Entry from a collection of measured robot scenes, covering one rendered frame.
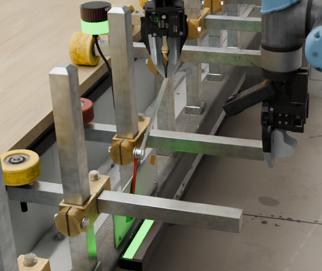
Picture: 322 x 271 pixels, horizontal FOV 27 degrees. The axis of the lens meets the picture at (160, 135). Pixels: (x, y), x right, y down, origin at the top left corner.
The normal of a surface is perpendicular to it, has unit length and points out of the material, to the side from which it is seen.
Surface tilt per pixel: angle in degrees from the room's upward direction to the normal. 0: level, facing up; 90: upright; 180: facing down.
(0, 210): 90
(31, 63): 0
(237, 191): 0
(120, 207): 90
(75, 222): 90
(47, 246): 0
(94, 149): 90
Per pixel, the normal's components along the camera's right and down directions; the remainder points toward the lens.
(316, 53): -0.32, 0.44
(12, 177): -0.11, 0.45
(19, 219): 0.95, 0.11
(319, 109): -0.04, -0.89
